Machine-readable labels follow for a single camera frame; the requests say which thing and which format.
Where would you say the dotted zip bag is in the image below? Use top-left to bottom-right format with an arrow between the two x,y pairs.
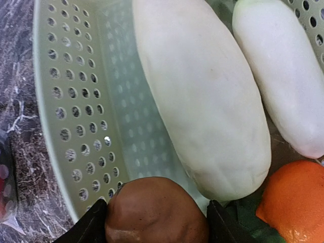
1,130 -> 21,231

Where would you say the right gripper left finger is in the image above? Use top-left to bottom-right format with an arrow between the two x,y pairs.
53,199 -> 107,243

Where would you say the white radish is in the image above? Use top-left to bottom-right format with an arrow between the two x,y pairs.
232,1 -> 323,159
132,1 -> 271,202

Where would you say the brown potato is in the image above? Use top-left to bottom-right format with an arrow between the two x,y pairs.
105,177 -> 209,242

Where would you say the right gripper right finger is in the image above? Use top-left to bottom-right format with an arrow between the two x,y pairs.
206,199 -> 256,243

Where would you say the small orange tangerine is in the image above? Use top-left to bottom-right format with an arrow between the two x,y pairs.
256,160 -> 323,242

